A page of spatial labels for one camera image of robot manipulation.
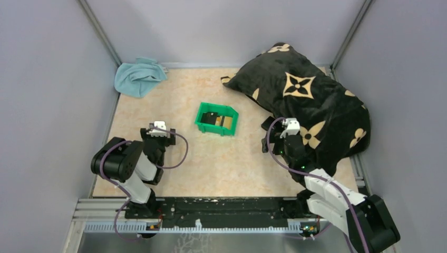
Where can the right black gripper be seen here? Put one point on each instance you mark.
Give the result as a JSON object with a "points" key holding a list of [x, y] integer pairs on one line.
{"points": [[266, 124]]}

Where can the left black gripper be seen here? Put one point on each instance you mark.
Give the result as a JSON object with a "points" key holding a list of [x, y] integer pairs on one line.
{"points": [[170, 136]]}

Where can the green plastic bin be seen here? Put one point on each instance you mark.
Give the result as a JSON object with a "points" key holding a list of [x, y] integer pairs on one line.
{"points": [[221, 110]]}

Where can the black card holder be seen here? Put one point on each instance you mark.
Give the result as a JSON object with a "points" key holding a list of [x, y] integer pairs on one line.
{"points": [[210, 118]]}

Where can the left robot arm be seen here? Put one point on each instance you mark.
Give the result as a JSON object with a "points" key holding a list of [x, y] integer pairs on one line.
{"points": [[132, 166]]}

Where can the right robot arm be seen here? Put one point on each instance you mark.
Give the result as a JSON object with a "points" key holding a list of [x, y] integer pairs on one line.
{"points": [[364, 220]]}

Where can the gold card in bin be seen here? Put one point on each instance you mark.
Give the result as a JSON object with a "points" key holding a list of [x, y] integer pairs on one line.
{"points": [[225, 122]]}

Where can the black floral pillow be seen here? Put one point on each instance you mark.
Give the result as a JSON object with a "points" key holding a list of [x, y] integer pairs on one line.
{"points": [[334, 122]]}

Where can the light blue cloth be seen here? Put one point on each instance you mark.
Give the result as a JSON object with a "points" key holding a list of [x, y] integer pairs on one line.
{"points": [[139, 78]]}

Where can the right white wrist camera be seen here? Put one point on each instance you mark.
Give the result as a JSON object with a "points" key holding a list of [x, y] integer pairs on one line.
{"points": [[291, 127]]}

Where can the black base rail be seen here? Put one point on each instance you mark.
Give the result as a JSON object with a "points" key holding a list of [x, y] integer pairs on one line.
{"points": [[221, 213]]}

